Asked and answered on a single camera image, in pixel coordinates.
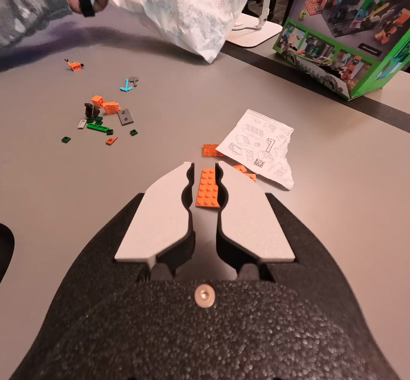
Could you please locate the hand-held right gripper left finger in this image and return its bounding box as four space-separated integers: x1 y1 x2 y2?
114 162 196 280

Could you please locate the large orange studded plate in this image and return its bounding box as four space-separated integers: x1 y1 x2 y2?
196 168 222 208

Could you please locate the small printed paper bag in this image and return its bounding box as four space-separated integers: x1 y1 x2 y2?
215 109 295 191

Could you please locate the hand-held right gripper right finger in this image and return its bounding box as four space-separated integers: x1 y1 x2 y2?
215 161 296 280

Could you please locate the green toy set box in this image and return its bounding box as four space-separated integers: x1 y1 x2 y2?
272 0 410 100

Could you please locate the large printed paper bag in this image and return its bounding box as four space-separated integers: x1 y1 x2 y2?
102 0 261 64

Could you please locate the white desk lamp stand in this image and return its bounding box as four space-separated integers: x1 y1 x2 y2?
226 0 283 48

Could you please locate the clear orange plate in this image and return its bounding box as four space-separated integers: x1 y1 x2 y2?
202 144 226 157

